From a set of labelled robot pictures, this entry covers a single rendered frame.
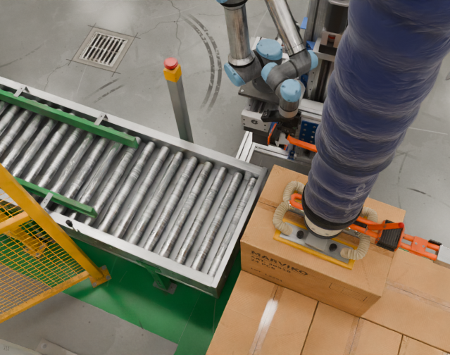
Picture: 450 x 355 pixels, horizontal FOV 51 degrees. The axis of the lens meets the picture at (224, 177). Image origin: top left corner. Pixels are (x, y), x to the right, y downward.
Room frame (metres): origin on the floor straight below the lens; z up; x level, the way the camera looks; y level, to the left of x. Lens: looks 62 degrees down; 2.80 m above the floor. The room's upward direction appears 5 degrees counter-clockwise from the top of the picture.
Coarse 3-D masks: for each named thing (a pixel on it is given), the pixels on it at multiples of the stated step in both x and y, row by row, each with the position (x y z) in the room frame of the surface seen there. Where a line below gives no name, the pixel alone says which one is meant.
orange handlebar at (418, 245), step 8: (296, 144) 1.04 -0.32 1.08; (304, 144) 1.03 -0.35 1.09; (312, 144) 1.03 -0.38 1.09; (360, 216) 0.69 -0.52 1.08; (352, 224) 0.66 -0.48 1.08; (368, 224) 0.65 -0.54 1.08; (376, 224) 0.65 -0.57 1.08; (368, 232) 0.62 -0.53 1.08; (376, 232) 0.61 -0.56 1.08; (408, 240) 0.57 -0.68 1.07; (416, 240) 0.57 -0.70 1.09; (424, 240) 0.56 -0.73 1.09; (408, 248) 0.54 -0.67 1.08; (416, 248) 0.54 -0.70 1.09; (424, 248) 0.53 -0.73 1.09; (432, 248) 0.53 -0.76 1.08; (424, 256) 0.51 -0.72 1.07; (432, 256) 0.50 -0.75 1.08
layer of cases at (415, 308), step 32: (416, 256) 0.66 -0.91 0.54; (256, 288) 0.58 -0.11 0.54; (288, 288) 0.57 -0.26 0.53; (416, 288) 0.51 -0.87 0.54; (448, 288) 0.50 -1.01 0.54; (224, 320) 0.44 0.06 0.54; (256, 320) 0.43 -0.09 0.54; (288, 320) 0.41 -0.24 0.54; (320, 320) 0.40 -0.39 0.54; (352, 320) 0.39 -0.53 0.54; (384, 320) 0.38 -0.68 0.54; (416, 320) 0.36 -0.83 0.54; (448, 320) 0.35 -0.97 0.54; (224, 352) 0.30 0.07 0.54; (256, 352) 0.29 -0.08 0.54; (288, 352) 0.27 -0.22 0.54; (320, 352) 0.26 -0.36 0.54; (352, 352) 0.25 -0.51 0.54; (384, 352) 0.24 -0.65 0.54; (416, 352) 0.23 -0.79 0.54; (448, 352) 0.22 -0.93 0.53
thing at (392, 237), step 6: (384, 222) 0.65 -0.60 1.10; (390, 222) 0.65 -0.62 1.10; (402, 228) 0.62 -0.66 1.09; (378, 234) 0.61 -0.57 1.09; (384, 234) 0.60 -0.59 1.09; (390, 234) 0.60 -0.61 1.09; (396, 234) 0.60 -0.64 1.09; (402, 234) 0.59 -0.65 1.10; (378, 240) 0.58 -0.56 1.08; (384, 240) 0.58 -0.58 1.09; (390, 240) 0.57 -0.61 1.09; (396, 240) 0.57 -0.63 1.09; (378, 246) 0.57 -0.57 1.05; (384, 246) 0.56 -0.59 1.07; (390, 246) 0.55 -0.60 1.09; (396, 246) 0.55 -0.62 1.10
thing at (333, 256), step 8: (288, 224) 0.72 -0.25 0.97; (296, 224) 0.72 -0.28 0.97; (280, 232) 0.69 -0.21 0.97; (296, 232) 0.68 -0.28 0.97; (304, 232) 0.68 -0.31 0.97; (280, 240) 0.66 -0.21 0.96; (288, 240) 0.66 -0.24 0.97; (296, 240) 0.65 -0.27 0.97; (304, 240) 0.65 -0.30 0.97; (328, 240) 0.64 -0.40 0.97; (336, 240) 0.64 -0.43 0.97; (296, 248) 0.62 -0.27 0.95; (304, 248) 0.62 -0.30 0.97; (312, 248) 0.61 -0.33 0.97; (328, 248) 0.61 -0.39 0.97; (336, 248) 0.60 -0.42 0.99; (352, 248) 0.60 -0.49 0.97; (320, 256) 0.58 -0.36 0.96; (328, 256) 0.57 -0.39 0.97; (336, 256) 0.57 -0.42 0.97; (344, 264) 0.53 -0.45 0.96; (352, 264) 0.53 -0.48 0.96
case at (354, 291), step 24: (264, 192) 0.89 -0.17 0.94; (264, 216) 0.78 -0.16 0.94; (288, 216) 0.77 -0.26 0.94; (384, 216) 0.73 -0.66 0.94; (240, 240) 0.68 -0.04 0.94; (264, 240) 0.67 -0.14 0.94; (264, 264) 0.63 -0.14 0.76; (288, 264) 0.58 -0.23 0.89; (312, 264) 0.55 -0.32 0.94; (336, 264) 0.54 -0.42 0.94; (360, 264) 0.54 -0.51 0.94; (384, 264) 0.53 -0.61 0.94; (312, 288) 0.52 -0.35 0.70; (336, 288) 0.48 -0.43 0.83; (360, 288) 0.44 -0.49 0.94; (384, 288) 0.43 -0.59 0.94; (360, 312) 0.41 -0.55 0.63
